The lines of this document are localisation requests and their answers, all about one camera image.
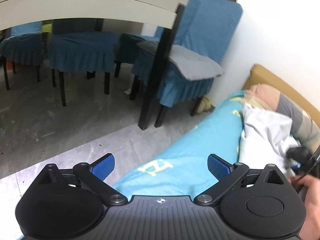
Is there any white t-shirt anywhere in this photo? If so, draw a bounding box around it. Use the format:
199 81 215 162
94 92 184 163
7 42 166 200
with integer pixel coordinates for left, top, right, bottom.
239 103 300 178

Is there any person right hand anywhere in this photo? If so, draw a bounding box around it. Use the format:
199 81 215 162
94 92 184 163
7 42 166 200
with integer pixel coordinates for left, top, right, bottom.
297 175 320 240

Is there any colour block pillow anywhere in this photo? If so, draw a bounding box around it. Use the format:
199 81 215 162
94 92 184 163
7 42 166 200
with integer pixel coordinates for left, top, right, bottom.
246 84 319 153

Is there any teal smiley bed sheet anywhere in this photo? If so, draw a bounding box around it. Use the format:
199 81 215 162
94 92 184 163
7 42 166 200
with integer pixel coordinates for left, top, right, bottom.
15 90 251 240

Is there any mustard yellow headboard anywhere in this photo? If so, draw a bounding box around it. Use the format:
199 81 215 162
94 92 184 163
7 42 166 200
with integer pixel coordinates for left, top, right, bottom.
242 64 320 126

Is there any grey seat cushion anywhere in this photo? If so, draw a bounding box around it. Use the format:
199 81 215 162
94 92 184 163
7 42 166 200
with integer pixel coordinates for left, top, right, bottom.
132 41 224 82

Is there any blue covered chair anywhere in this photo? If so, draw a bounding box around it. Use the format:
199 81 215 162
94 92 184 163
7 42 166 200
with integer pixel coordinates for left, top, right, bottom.
130 0 243 129
48 18 118 107
1 21 44 90

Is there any white dining table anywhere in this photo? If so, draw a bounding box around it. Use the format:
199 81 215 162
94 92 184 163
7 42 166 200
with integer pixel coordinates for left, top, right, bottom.
1 0 188 130

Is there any black usb cable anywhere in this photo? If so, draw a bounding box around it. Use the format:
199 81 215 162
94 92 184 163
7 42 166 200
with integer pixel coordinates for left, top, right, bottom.
291 146 320 186

